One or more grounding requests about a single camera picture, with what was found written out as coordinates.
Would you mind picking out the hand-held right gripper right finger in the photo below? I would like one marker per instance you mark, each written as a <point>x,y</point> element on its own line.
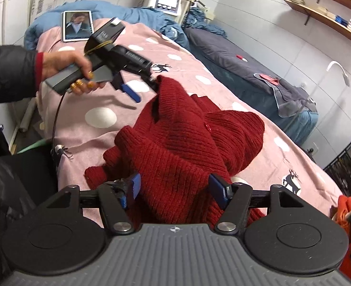
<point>216,188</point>

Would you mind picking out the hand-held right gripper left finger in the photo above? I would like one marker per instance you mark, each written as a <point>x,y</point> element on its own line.
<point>135,184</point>

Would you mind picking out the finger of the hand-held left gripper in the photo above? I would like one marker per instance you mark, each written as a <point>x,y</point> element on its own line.
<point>130,93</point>
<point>152,82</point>

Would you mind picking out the red knit sweater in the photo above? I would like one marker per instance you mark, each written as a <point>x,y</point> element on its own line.
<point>187,155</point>

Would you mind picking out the person's left hand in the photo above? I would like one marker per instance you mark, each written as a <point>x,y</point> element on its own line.
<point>62,61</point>

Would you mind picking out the pink dotted bed sheet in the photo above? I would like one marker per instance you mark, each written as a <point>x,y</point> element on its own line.
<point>104,116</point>

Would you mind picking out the blue duvet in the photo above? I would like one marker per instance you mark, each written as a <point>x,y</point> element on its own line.
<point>109,13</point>

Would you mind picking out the tablet with picture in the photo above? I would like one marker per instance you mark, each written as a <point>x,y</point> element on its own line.
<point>77,26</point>

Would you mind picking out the crumpled blue cloth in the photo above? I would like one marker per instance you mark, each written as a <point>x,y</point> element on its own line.
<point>203,20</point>

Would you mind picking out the small red white object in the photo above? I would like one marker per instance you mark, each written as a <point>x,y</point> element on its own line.
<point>242,58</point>

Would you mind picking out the red cloth piece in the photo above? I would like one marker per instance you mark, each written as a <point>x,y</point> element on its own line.
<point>269,79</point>

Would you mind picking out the grey cloth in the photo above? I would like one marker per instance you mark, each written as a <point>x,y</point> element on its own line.
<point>294,98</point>

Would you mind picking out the orange garment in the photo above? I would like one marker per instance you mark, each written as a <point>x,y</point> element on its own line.
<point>346,214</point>

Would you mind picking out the black metal rack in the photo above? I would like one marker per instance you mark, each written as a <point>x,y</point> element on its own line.
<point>346,161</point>

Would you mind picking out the white gooseneck lamp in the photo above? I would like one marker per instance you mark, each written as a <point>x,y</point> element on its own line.
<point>340,68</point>

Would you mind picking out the wall poster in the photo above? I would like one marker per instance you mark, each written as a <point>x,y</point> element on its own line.
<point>42,6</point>

